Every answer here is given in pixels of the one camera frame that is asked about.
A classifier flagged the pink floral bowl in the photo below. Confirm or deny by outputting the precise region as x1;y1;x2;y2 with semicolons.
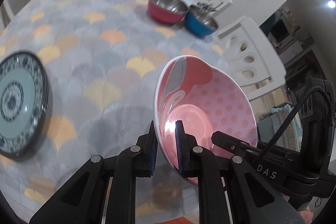
154;55;257;170

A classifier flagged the blue steel bowl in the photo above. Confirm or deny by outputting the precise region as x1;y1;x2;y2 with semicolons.
184;5;219;37

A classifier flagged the red steel bowl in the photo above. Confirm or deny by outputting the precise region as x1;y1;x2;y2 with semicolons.
147;0;189;24

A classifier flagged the blue patterned plate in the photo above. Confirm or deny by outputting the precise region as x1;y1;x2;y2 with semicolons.
1;51;49;158

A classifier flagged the scallop patterned tablecloth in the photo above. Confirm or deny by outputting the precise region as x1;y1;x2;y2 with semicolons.
1;0;228;221

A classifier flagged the black cable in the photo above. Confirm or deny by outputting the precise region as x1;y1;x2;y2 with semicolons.
258;86;334;162

